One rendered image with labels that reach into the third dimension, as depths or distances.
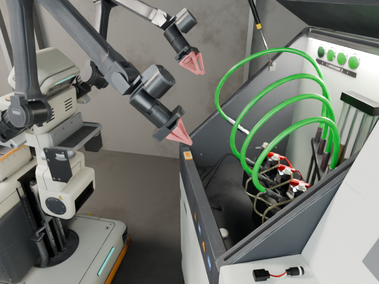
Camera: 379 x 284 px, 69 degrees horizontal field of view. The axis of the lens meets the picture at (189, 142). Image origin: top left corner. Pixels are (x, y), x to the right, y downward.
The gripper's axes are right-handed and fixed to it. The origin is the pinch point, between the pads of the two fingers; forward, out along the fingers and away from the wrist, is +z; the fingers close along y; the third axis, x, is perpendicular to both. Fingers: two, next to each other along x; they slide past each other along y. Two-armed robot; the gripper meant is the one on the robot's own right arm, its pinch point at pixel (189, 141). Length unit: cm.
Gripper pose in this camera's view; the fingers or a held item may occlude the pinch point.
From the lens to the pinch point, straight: 77.9
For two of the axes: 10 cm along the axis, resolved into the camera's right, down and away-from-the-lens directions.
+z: 7.1, 6.4, 2.9
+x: 0.6, -4.7, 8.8
